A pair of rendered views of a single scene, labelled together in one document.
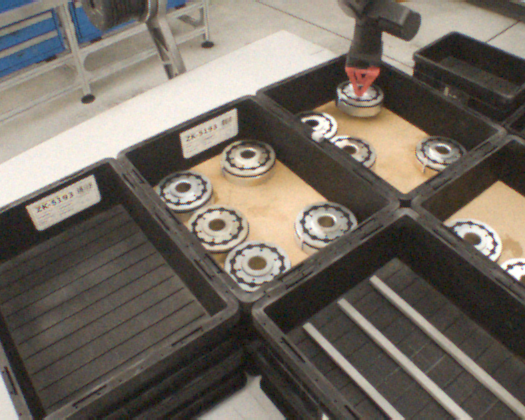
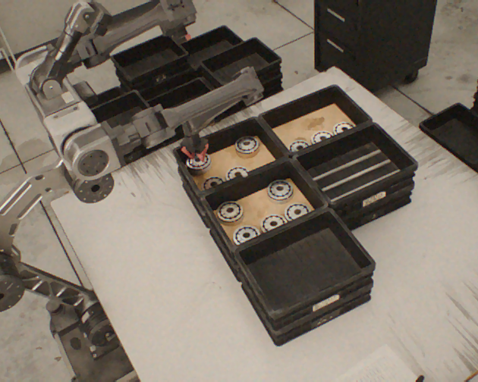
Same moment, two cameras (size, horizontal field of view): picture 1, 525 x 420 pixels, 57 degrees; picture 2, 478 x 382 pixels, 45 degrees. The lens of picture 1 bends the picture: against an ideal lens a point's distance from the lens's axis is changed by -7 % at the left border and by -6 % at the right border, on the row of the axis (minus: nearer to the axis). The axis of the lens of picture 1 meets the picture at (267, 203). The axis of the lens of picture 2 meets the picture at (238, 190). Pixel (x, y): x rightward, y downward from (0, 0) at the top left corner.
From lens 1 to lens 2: 1.80 m
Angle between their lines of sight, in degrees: 49
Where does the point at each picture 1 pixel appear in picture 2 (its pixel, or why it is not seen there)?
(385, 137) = (223, 163)
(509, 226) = (289, 137)
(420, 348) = (338, 176)
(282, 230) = (274, 207)
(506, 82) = (122, 114)
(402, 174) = (250, 163)
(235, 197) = (250, 222)
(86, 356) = (328, 276)
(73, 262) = (276, 286)
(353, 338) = (331, 193)
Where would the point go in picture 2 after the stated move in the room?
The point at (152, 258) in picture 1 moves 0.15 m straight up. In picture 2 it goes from (280, 254) to (278, 228)
